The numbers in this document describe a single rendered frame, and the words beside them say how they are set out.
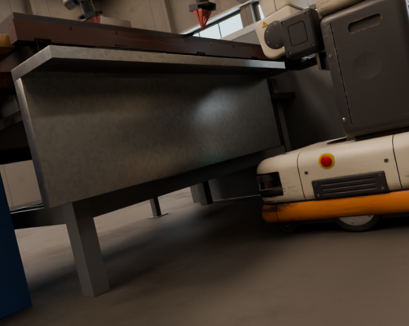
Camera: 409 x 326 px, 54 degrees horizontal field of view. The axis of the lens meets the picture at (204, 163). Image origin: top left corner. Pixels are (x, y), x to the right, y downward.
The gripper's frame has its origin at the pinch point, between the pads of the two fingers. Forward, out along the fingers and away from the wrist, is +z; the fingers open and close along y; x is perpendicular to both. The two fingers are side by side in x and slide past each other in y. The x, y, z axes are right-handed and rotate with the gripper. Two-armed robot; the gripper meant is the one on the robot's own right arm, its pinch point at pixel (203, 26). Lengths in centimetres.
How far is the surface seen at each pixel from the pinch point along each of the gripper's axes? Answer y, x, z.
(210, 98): 7.1, -5.3, 29.8
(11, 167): -903, 352, 199
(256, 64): 20.3, 9.4, 16.2
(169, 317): 49, -78, 79
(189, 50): -1.9, -6.9, 9.7
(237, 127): 10.3, 9.9, 42.6
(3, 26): -14, -78, 7
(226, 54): -1.9, 19.9, 9.6
